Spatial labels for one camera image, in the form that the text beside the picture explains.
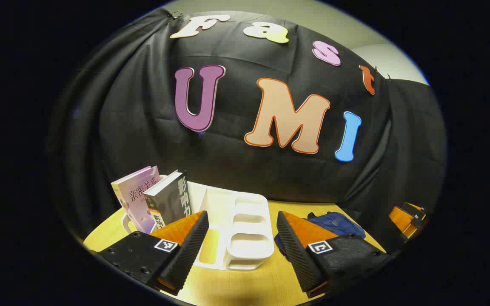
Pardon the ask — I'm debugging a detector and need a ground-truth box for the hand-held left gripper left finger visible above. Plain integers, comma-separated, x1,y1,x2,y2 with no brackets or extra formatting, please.
96,210,210,297

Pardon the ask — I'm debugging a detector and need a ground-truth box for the white plastic bookshelf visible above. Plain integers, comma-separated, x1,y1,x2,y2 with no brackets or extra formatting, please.
121,174,275,271

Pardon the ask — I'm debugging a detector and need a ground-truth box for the pink book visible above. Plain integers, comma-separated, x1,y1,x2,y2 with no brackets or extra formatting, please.
111,166,161,234

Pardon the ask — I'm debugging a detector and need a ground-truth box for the black backdrop cloth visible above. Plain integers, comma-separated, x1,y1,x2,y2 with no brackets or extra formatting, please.
47,8,447,255

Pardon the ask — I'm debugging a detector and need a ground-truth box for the blue schoolbag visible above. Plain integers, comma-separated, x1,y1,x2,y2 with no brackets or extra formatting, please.
274,212,367,255

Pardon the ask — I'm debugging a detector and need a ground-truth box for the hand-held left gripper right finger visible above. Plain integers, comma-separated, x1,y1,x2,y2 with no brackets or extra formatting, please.
276,211,392,298

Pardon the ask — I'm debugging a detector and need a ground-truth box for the black book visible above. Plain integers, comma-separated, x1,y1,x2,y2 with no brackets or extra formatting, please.
143,170,194,230

